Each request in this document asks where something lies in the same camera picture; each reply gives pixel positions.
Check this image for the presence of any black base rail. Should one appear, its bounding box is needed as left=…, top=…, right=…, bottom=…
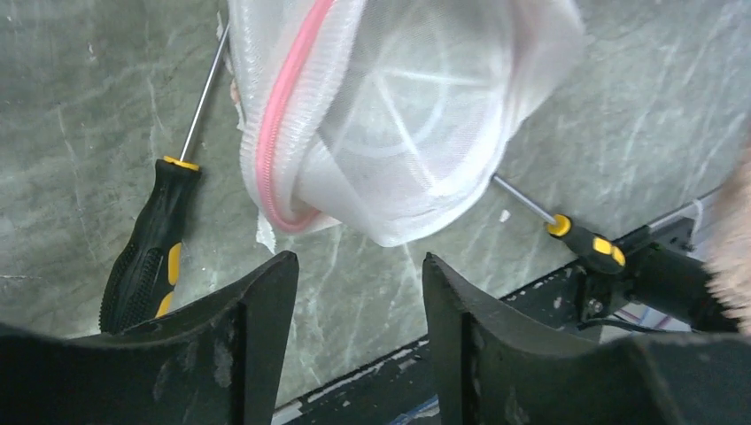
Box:
left=272, top=217, right=740, bottom=425

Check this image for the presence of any pink rimmed mesh bag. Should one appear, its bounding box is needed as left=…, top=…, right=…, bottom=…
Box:
left=228, top=1, right=585, bottom=247

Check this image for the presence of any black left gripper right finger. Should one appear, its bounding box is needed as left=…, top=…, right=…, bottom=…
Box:
left=422, top=254, right=750, bottom=424

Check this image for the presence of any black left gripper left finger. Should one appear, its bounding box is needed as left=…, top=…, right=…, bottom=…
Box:
left=1, top=251, right=299, bottom=424

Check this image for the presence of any small yellow black screwdriver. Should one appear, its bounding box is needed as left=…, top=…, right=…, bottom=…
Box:
left=99, top=27, right=229, bottom=334

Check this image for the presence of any long yellow black screwdriver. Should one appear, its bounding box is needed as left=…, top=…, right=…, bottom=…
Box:
left=492, top=174, right=626, bottom=274

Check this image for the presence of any beige lace bra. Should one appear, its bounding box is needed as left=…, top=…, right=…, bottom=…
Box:
left=706, top=143, right=750, bottom=336

